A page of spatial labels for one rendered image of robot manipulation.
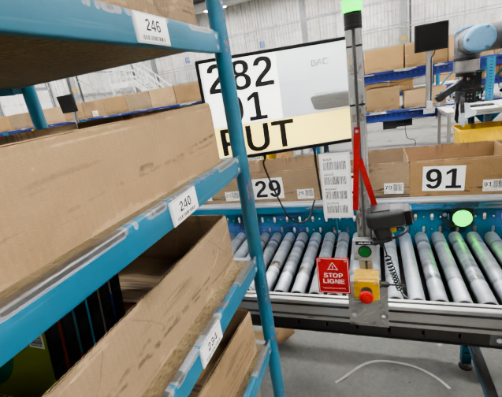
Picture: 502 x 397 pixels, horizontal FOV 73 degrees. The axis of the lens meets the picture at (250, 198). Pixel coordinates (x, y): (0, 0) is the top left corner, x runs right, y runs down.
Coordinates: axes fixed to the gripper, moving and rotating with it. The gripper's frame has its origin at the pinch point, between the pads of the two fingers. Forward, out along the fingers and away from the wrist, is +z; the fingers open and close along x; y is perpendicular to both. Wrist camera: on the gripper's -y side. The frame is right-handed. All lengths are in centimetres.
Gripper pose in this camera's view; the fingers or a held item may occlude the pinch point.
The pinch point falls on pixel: (458, 123)
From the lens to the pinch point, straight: 169.7
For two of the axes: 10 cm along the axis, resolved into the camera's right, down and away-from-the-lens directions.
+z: 1.5, 9.4, 3.1
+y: 9.4, -0.4, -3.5
